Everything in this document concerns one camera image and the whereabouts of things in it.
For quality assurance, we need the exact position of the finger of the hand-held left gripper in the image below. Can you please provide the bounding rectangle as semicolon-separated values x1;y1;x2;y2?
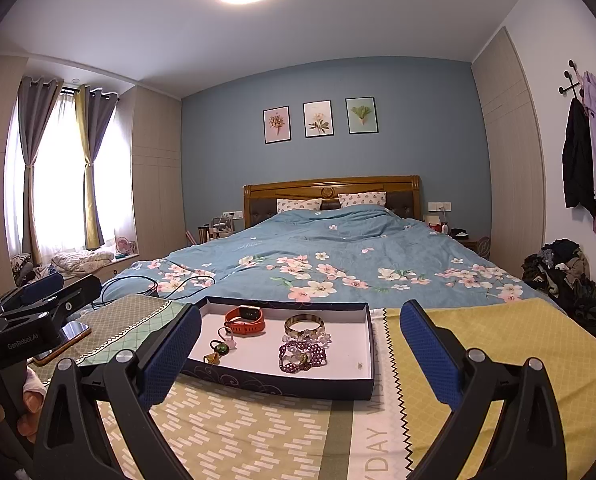
0;272;64;313
0;276;101;326

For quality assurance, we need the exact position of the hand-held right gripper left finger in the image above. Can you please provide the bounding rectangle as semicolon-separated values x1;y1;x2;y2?
32;302;202;480

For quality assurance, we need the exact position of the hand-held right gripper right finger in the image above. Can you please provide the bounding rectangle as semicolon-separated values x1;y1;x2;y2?
399;300;568;480

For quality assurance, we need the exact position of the orange smartwatch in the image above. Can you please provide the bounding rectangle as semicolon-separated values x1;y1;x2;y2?
224;305;267;336

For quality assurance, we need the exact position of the dark blue shallow box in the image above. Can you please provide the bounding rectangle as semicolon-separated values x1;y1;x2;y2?
179;296;376;402

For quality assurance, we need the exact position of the clear crystal bead bracelet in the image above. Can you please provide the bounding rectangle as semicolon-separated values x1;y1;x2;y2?
298;329;335;348

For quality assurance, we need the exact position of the gold bangle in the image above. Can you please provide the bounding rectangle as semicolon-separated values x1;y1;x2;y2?
284;314;325;337

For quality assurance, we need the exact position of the purple bead bracelet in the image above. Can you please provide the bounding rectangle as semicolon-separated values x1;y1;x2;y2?
278;340;327;375

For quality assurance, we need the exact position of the person's left hand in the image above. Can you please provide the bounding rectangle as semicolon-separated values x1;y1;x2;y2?
23;367;47;416

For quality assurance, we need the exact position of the heap of mixed clothes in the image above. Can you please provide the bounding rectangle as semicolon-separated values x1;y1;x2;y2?
10;255;54;283

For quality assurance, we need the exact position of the folded white bedding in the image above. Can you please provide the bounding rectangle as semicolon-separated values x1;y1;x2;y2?
50;250;115;276

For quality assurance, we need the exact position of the smartphone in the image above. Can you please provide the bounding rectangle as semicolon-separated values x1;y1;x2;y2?
32;322;93;367

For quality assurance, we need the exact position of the yellow green printed blanket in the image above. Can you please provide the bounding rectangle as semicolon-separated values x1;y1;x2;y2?
28;292;596;480

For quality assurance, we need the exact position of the blue floral duvet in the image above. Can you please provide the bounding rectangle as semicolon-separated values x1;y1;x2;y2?
98;205;563;313

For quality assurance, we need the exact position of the beige tall cabinet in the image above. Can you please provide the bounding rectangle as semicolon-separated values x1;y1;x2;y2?
130;85;183;261

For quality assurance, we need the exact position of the group of toiletry bottles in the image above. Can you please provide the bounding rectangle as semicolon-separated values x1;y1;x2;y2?
195;212;243;241

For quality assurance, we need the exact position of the grey and yellow curtain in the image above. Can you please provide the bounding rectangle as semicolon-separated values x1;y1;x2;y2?
74;85;119;251

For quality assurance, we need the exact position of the pile of dark clothes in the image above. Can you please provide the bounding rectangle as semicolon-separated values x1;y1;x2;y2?
522;239;596;341

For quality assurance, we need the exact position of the dotted white pillow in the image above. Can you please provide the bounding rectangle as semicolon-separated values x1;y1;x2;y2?
276;197;323;213
338;191;387;208

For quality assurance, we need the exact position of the wooden bed headboard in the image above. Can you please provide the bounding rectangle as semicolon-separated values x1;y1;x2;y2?
243;175;423;228

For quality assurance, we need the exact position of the beige wardrobe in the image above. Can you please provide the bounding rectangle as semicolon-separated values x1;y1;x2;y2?
470;26;546;266

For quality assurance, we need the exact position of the black jacket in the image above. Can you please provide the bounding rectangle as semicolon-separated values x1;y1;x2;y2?
562;97;596;218

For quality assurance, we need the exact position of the green framed leaf picture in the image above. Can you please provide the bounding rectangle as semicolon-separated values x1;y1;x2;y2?
345;96;379;134

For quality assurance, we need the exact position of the pink framed flower picture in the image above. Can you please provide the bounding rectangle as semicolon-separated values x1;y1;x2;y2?
263;106;291;144

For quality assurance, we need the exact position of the cream framed flower picture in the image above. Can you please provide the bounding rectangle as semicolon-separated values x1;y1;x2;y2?
303;100;334;138

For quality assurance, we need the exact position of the black cable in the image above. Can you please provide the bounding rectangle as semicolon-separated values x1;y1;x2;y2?
100;272;217;306

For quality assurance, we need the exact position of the black wall coat rack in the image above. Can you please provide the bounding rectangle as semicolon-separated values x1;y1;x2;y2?
558;60;586;101

